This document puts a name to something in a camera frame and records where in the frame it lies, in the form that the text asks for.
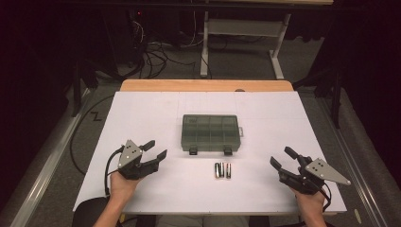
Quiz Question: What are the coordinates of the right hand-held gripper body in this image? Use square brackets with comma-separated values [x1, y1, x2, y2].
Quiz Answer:
[296, 155, 352, 196]

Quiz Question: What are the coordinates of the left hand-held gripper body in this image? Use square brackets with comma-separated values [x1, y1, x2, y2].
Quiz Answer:
[117, 139, 147, 181]

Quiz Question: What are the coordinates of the grey compartment storage box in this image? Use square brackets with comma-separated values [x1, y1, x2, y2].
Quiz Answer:
[181, 113, 245, 156]

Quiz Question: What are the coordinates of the person's right hand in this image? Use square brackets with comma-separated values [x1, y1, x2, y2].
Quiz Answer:
[289, 187, 326, 218]

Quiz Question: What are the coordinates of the person's left hand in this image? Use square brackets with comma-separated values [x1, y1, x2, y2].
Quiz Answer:
[109, 170, 142, 203]

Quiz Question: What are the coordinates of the white table cover board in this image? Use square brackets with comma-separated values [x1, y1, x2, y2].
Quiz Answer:
[73, 91, 348, 217]

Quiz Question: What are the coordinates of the black round stool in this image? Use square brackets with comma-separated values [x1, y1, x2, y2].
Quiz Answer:
[71, 197, 112, 227]

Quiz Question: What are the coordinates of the black metal stand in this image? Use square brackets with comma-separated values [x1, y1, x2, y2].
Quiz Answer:
[292, 67, 345, 130]
[70, 60, 99, 118]

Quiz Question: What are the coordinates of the person's lap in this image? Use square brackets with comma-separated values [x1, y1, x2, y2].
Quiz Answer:
[156, 215, 251, 227]

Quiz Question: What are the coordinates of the wooden table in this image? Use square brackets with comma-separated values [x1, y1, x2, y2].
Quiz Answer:
[120, 79, 295, 93]

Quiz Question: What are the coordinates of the black computer tower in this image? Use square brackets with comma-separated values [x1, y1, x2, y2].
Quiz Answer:
[127, 8, 149, 65]

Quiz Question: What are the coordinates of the left hand-held gripper cable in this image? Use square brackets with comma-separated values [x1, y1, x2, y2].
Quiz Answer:
[104, 145, 126, 197]

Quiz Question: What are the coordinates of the hand-held gripper cable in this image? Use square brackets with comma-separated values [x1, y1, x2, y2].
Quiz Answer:
[315, 181, 333, 213]
[104, 145, 126, 197]

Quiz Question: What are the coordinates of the right hand-held gripper cable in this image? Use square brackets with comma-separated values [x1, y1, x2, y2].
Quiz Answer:
[315, 181, 333, 213]

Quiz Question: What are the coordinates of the aluminium floor rail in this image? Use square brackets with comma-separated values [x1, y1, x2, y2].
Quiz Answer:
[316, 97, 390, 227]
[9, 88, 93, 227]

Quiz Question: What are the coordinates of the long black floor cable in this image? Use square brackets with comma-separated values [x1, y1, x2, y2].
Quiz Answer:
[69, 94, 116, 176]

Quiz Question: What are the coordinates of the tangle of black floor cables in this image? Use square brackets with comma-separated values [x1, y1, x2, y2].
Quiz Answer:
[127, 41, 197, 79]

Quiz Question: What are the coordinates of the white metal desk frame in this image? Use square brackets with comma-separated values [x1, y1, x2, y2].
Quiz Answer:
[200, 10, 291, 80]

